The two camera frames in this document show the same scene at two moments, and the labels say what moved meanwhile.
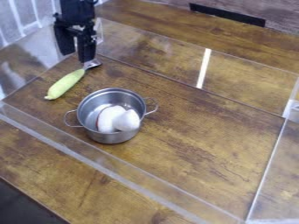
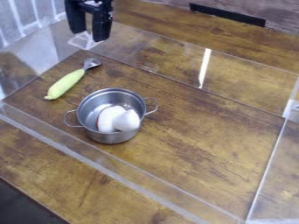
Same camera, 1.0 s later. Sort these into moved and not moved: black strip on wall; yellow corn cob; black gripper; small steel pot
Moved: black gripper
Not moved: black strip on wall; small steel pot; yellow corn cob
